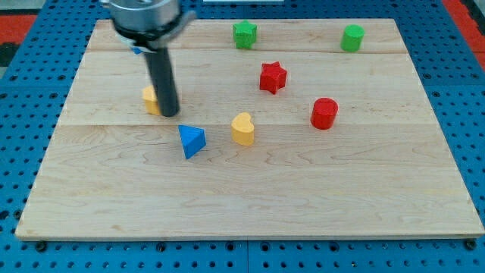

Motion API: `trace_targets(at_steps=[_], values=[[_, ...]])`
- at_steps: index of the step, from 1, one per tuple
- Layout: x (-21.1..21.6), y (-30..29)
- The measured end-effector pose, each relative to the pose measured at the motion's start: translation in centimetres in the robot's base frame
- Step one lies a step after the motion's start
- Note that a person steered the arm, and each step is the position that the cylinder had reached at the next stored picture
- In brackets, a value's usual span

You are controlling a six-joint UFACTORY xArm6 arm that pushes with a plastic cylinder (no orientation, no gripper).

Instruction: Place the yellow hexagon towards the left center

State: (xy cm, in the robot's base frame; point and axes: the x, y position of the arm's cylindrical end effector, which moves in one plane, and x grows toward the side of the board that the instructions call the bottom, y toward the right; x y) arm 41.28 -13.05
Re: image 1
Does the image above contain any yellow hexagon block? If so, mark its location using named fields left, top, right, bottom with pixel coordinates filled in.
left=142, top=85, right=161, bottom=115

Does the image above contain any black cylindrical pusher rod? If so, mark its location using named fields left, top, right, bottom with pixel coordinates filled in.
left=144, top=48, right=180, bottom=117

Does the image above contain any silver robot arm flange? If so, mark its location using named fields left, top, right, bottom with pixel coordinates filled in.
left=101, top=0, right=196, bottom=53

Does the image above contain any blue block behind arm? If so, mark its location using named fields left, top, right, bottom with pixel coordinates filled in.
left=131, top=47, right=142, bottom=55

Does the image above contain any yellow heart block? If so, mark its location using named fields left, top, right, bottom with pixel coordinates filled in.
left=231, top=112, right=255, bottom=146

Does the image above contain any light wooden board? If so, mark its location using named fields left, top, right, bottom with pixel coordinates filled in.
left=15, top=19, right=484, bottom=241

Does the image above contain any blue triangle block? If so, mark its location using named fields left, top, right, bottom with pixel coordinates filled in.
left=178, top=125, right=206, bottom=159

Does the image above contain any red star block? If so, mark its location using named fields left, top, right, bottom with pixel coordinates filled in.
left=259, top=61, right=287, bottom=95

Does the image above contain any red cylinder block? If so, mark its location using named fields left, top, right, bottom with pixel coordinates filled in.
left=310, top=97, right=339, bottom=130

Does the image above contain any green star block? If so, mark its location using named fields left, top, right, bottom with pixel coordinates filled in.
left=232, top=20, right=258, bottom=49

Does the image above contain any green cylinder block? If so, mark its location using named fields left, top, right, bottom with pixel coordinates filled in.
left=340, top=24, right=365, bottom=52

